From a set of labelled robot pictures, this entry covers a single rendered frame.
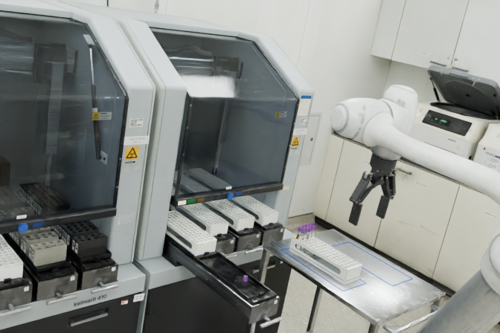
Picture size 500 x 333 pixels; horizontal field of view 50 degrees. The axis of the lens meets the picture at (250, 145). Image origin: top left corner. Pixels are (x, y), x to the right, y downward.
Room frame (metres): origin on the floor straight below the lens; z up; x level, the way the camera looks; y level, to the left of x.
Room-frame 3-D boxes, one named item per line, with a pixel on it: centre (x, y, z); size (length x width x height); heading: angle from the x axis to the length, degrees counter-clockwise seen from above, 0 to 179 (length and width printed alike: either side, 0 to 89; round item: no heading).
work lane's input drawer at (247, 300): (1.89, 0.07, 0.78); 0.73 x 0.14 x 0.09; 45
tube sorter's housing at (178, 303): (2.49, 0.35, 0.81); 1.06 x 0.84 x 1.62; 45
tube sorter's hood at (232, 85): (2.35, 0.21, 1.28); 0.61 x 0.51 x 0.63; 135
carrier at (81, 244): (1.74, 0.49, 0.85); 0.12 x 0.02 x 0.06; 135
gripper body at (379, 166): (1.56, -0.40, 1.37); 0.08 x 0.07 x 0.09; 133
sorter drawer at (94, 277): (1.91, 0.66, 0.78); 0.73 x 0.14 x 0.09; 45
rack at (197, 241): (2.02, 0.20, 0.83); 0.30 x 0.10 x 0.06; 45
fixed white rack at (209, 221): (2.20, 0.17, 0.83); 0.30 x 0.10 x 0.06; 45
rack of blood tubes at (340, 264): (2.00, -0.38, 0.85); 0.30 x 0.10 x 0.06; 45
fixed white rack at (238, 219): (2.31, 0.06, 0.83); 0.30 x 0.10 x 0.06; 45
